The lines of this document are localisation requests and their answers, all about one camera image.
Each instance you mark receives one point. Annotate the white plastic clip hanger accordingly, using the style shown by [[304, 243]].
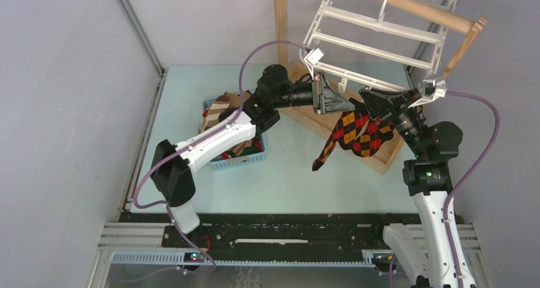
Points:
[[374, 31]]

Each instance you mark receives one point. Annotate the red black argyle sock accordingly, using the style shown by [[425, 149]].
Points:
[[363, 136]]

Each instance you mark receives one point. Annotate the light blue perforated basket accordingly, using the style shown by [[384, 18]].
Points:
[[227, 163]]

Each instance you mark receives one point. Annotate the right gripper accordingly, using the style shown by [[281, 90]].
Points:
[[378, 104]]

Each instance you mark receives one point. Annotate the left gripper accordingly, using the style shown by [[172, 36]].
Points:
[[325, 99]]

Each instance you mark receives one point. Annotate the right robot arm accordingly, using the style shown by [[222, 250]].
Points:
[[442, 262]]

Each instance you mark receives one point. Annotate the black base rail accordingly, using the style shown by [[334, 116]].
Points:
[[294, 238]]

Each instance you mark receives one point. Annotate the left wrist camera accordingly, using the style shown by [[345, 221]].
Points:
[[312, 57]]

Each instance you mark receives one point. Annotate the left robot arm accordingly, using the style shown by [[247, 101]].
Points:
[[173, 165]]

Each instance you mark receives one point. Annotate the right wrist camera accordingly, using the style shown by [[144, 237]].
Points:
[[431, 89]]

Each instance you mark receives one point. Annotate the pile of socks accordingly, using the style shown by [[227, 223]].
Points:
[[223, 106]]

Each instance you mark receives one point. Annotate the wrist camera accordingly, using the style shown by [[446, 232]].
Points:
[[312, 57], [431, 89]]

